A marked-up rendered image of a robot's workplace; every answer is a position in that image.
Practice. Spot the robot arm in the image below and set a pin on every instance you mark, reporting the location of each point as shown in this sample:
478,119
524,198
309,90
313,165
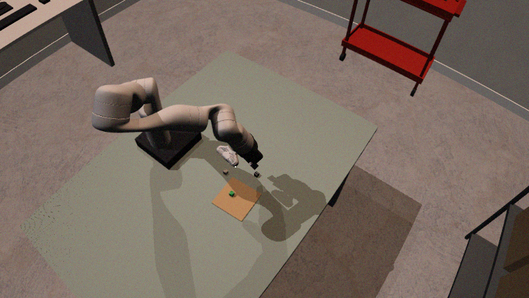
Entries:
112,105

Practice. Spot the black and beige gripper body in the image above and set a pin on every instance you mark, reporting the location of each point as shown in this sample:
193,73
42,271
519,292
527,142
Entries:
248,150

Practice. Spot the orange square mat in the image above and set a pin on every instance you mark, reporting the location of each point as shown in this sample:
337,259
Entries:
240,204

